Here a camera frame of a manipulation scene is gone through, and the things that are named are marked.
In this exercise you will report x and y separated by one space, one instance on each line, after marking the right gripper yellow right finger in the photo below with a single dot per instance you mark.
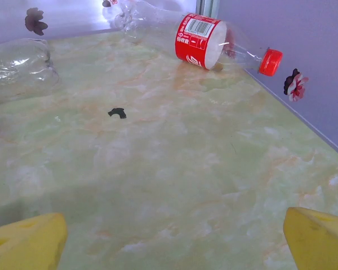
321 244

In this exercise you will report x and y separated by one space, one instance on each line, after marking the clear cola bottle red label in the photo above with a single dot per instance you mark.
17 67
197 42

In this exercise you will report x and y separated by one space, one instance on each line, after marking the aluminium frame corner post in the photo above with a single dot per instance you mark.
208 7

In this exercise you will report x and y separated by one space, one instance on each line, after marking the small black scrap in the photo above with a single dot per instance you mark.
117 112

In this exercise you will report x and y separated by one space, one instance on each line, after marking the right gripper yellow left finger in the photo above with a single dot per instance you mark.
28 244

